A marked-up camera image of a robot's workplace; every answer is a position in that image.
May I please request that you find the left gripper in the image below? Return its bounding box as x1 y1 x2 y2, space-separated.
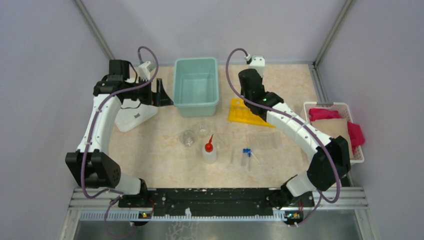
125 76 174 107

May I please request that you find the yellow test tube rack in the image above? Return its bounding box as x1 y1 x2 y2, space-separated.
227 98 275 128

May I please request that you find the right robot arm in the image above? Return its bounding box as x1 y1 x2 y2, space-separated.
238 68 351 206

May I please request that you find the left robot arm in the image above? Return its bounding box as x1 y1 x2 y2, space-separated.
65 60 174 207

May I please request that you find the teal plastic bin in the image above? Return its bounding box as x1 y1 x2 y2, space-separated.
172 57 220 118

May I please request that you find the white plastic lid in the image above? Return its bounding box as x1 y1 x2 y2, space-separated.
114 99 159 133

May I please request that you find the clear glass beaker front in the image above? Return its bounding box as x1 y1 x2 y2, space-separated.
179 130 196 147

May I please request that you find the clear glass beaker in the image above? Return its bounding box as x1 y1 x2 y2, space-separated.
179 130 196 147
196 121 212 139

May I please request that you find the clear glass beaker rear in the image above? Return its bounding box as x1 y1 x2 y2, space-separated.
196 121 212 139

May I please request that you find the red-capped wash bottle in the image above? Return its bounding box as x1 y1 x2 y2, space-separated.
202 134 217 164

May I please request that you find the blue-capped tube left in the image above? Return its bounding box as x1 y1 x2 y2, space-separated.
240 148 248 167

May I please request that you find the white perforated basket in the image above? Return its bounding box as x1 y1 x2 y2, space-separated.
303 101 365 164

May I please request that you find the brown paper bag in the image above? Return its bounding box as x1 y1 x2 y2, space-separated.
311 118 354 160

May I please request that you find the pink cloth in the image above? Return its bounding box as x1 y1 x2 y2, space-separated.
308 108 365 155

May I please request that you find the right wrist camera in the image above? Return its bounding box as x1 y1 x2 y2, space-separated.
245 54 266 78

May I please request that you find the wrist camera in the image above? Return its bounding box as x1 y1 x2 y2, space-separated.
138 61 156 81
245 54 266 78

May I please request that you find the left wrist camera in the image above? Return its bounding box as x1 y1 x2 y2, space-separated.
138 61 156 81

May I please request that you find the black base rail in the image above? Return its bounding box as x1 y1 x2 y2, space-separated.
118 188 315 217

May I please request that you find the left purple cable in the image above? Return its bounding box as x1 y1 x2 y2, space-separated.
80 46 160 239

